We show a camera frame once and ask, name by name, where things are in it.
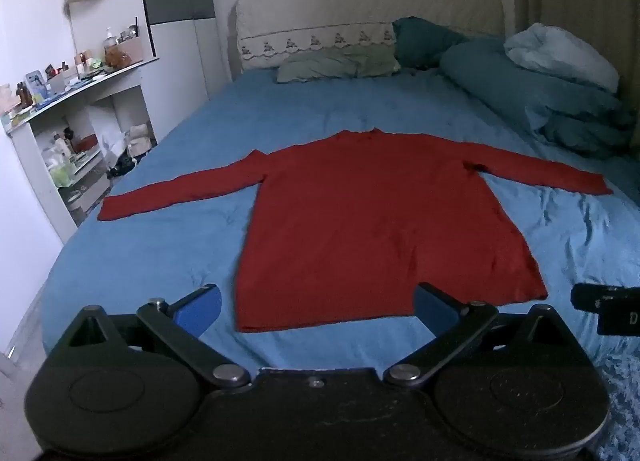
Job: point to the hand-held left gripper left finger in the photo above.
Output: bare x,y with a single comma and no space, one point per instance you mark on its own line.
200,308

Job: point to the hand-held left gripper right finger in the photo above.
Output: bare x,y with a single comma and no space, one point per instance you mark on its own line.
434,308

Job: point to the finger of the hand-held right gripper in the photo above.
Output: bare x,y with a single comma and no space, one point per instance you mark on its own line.
585,297

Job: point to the red long-sleeved sweater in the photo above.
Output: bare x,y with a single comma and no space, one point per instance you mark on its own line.
370,226

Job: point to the bed with blue sheet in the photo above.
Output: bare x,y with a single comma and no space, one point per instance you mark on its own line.
165,261

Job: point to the blue shaggy rug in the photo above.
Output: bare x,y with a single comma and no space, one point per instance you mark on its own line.
622,391

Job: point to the cream bag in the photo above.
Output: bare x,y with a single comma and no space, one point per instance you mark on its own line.
138,138

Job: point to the green tissue pack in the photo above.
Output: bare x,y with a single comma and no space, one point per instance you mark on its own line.
61,175

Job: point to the teal duvet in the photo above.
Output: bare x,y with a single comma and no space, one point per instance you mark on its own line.
540,91

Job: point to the white shelf unit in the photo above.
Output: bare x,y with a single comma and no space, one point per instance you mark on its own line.
125,86

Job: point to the light blue blanket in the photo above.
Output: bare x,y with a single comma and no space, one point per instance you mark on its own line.
560,53

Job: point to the green pillow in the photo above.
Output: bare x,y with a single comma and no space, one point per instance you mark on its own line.
330,66

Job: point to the teal pillow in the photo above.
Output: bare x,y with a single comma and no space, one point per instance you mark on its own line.
425,41

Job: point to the cardboard box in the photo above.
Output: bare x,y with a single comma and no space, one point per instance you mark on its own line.
131,47

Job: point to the brown glass bottle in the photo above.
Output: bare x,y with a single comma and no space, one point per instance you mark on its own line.
24,96

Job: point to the white pump bottle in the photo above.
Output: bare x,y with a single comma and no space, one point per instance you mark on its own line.
109,41

